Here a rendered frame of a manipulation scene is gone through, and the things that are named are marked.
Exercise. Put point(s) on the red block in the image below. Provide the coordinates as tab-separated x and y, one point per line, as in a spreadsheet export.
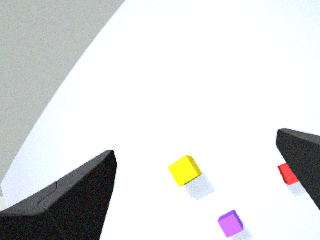
286	174

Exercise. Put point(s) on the purple block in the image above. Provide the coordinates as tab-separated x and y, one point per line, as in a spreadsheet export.
230	223

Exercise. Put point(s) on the yellow block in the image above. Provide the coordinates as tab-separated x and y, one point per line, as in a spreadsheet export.
185	170

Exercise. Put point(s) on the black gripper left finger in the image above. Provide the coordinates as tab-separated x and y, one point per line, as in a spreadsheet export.
71	208

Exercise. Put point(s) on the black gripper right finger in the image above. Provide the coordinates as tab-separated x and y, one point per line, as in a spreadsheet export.
301	151

